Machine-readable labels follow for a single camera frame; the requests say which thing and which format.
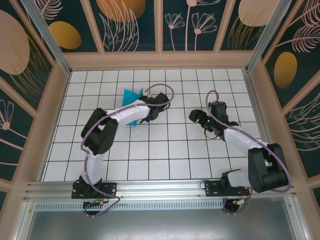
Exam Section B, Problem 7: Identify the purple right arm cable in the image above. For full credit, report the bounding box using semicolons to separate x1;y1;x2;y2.
205;89;293;216

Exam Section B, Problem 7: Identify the aluminium side rail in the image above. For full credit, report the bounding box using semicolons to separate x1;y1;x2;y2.
243;71;283;177

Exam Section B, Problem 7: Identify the slotted grey cable duct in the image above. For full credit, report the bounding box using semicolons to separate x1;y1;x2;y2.
34;201;226;211

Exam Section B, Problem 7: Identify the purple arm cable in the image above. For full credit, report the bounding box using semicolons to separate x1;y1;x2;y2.
205;89;293;216
80;84;175;218

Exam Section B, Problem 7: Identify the grey metal sheet panel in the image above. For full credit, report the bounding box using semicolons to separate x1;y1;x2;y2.
24;209;298;240

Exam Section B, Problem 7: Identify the long aluminium mounting rail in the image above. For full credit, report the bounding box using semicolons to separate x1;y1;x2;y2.
23;177;297;201

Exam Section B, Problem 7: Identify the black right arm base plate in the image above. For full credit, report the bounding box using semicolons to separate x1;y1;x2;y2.
204;179;250;198

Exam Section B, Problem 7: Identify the teal cloth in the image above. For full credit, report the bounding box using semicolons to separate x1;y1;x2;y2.
121;87;145;129

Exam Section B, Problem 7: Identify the aluminium frame post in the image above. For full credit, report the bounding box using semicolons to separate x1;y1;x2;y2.
244;0;293;73
19;0;72;76

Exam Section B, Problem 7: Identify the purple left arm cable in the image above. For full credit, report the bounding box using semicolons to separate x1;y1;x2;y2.
80;84;175;218

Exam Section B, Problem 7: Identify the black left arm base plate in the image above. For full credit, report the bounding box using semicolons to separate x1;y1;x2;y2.
71;181;118;200

